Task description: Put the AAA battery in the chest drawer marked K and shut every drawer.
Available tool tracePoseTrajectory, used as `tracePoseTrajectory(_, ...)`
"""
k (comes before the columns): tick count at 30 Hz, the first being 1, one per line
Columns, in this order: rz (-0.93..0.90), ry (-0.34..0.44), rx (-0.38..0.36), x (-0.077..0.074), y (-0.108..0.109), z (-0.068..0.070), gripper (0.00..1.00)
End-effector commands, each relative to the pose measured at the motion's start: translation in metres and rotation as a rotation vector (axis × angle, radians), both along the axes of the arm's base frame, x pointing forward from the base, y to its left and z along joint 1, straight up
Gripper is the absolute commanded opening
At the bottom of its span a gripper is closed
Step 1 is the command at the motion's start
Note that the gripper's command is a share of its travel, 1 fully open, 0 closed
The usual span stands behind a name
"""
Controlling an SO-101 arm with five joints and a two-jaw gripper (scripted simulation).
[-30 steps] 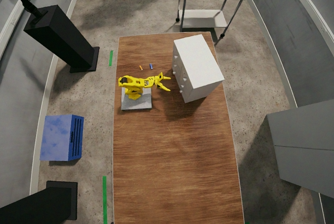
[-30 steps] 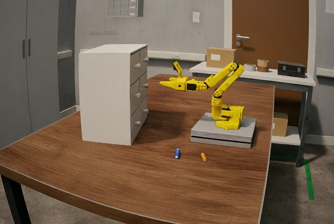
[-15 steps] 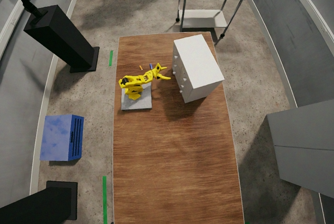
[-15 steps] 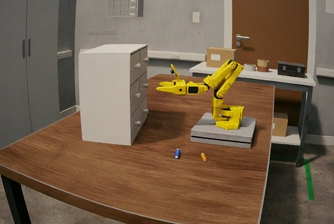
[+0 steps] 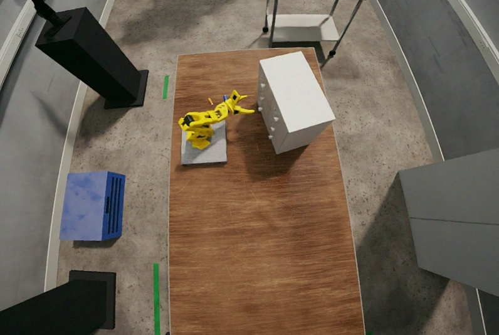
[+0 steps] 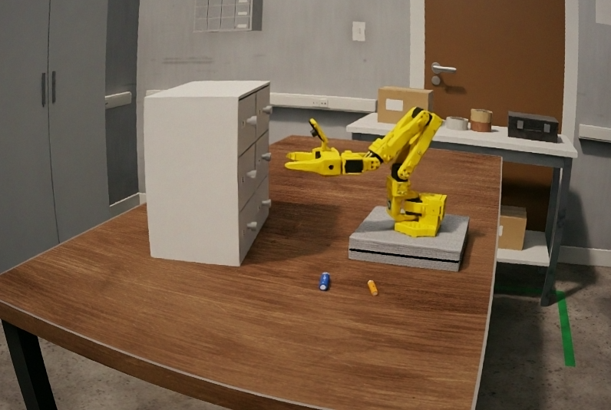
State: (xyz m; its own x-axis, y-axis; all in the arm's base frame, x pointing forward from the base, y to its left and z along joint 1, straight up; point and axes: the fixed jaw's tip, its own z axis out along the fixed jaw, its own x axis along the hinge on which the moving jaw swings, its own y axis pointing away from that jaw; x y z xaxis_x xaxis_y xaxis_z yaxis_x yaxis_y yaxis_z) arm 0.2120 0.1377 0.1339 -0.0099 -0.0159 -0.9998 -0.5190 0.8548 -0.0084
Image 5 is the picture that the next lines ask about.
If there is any white chest of drawers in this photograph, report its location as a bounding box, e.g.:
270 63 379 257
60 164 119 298
260 51 335 154

